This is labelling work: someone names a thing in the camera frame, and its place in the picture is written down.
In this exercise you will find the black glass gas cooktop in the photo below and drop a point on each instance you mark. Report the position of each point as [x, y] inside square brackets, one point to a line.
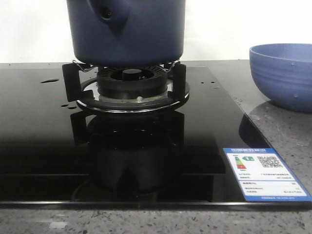
[53, 154]

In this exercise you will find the blue energy label sticker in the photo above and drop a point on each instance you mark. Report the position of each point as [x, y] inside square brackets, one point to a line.
[263, 176]

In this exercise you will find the blue ceramic bowl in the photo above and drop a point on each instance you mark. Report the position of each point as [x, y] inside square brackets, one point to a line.
[283, 73]

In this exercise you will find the right gas burner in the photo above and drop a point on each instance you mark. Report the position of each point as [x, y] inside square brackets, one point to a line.
[121, 84]

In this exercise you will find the blue cooking pot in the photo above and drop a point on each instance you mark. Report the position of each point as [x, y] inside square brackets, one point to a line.
[127, 32]

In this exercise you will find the right black pot support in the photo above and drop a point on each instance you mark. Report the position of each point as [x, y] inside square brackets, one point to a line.
[86, 93]

